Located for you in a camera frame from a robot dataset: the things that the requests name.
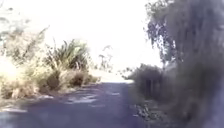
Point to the dark bushes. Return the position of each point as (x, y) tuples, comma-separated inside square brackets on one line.
[(146, 78)]

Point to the grey asphalt path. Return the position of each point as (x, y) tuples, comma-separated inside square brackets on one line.
[(96, 110)]

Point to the flax bush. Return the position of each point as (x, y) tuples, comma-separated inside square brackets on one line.
[(68, 55)]

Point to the dry grass verge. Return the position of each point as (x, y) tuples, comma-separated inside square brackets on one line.
[(20, 80)]

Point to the dark tree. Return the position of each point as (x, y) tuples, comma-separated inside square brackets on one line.
[(190, 36)]

